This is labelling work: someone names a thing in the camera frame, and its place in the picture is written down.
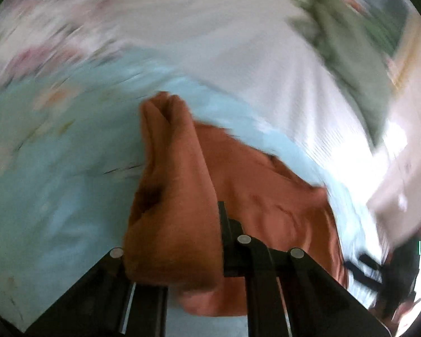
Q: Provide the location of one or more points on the white striped pillow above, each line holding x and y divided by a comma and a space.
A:
249, 49

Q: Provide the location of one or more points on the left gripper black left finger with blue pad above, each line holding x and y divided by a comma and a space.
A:
104, 302

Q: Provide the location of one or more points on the green cloth on bed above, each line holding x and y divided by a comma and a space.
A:
357, 40

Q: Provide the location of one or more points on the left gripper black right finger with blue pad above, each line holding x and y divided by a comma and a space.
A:
289, 293

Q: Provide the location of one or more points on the light blue floral duvet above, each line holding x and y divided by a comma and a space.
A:
71, 157

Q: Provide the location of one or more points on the rust orange knit sweater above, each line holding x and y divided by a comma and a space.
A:
174, 235

